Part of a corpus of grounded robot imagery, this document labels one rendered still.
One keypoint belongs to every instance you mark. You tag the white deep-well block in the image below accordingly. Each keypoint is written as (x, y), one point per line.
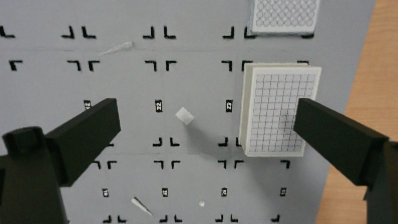
(270, 96)

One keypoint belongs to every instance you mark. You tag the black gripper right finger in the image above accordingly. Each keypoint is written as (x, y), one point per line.
(366, 157)

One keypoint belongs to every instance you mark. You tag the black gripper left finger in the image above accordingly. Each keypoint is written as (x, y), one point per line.
(38, 165)

